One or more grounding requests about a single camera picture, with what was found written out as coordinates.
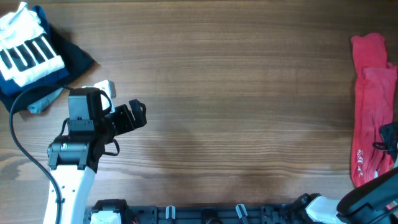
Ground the red soccer t-shirt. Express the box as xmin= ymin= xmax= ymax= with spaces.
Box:
xmin=350 ymin=33 xmax=397 ymax=187

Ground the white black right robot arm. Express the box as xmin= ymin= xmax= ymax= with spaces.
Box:
xmin=288 ymin=165 xmax=397 ymax=223

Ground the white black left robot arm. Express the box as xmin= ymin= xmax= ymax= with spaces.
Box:
xmin=44 ymin=87 xmax=147 ymax=223

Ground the grey folded shirt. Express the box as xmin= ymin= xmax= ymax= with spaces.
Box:
xmin=27 ymin=88 xmax=63 ymax=114

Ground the white black printed folded shirt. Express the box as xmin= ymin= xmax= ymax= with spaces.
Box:
xmin=0 ymin=1 xmax=66 ymax=88

